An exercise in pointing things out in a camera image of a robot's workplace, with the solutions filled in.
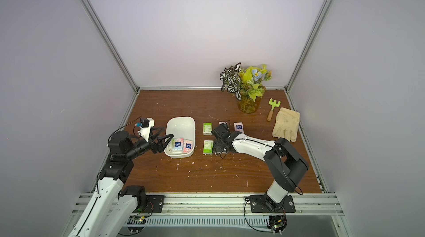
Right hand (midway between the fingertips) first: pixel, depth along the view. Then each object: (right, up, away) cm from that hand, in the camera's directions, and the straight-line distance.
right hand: (221, 142), depth 90 cm
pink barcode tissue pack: (-18, -1, -2) cm, 19 cm away
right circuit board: (+24, -30, -20) cm, 43 cm away
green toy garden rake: (+36, +21, +20) cm, 46 cm away
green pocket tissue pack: (-8, +7, +7) cm, 13 cm away
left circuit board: (-39, -32, -18) cm, 53 cm away
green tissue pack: (-8, -2, -1) cm, 8 cm away
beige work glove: (+41, +9, +10) cm, 43 cm away
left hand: (-24, +9, -18) cm, 31 cm away
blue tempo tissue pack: (-24, -1, 0) cm, 24 cm away
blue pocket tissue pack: (0, +10, +10) cm, 14 cm away
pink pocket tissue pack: (+10, +8, +7) cm, 15 cm away
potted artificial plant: (+15, +33, +3) cm, 36 cm away
